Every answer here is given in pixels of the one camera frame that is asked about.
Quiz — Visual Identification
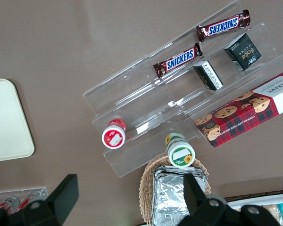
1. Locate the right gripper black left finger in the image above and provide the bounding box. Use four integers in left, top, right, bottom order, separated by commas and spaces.
0, 174, 79, 226

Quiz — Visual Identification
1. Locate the cream plastic tray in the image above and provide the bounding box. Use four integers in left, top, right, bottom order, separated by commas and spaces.
0, 79, 35, 163

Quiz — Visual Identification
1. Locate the clear acrylic stepped stand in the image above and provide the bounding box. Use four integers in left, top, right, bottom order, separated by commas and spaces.
82, 0, 283, 178

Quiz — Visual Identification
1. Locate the Snickers chocolate bar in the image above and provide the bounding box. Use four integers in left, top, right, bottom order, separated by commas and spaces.
196, 9, 251, 43
152, 42, 203, 80

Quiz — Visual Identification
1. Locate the white snack tray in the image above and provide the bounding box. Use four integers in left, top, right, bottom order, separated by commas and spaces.
225, 194, 283, 226

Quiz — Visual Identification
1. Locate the red Walkers cookie box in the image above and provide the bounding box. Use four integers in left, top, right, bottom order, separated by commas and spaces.
194, 72, 283, 148

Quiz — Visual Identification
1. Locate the black box white label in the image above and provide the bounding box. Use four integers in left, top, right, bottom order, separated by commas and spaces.
192, 60, 225, 91

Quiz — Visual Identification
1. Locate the foil container stack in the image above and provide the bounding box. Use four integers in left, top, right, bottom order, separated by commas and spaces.
151, 164, 209, 226

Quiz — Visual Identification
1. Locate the green sunflower cup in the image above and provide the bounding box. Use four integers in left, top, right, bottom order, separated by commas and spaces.
164, 132, 197, 168

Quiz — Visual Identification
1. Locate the clear cracker pack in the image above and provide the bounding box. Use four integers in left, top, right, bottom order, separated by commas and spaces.
261, 204, 280, 223

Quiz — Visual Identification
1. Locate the black Face box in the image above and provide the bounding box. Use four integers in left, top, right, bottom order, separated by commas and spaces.
224, 32, 263, 71

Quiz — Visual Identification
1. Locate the red lidded cup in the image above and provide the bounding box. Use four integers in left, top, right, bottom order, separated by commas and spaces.
101, 119, 128, 150

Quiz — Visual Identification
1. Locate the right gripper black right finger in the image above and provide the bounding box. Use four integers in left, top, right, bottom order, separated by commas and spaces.
181, 174, 278, 226

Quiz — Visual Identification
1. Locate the light wicker basket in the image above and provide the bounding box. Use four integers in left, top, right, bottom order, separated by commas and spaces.
138, 158, 212, 223

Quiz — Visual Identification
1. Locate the clear acrylic bottle rack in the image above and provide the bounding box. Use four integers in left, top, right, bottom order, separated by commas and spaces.
0, 186, 49, 212

